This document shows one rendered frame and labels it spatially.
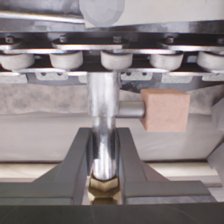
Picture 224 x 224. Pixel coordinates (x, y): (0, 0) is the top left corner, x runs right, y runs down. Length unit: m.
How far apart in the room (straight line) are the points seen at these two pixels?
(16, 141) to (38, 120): 0.09
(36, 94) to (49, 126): 0.07
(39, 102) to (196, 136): 0.32
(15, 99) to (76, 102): 0.11
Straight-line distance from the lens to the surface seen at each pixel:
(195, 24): 0.23
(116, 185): 0.17
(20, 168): 0.46
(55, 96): 0.30
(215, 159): 0.45
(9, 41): 0.24
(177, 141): 0.39
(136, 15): 0.18
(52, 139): 0.37
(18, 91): 0.33
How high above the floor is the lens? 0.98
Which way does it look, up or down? 49 degrees down
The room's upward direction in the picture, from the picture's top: 178 degrees clockwise
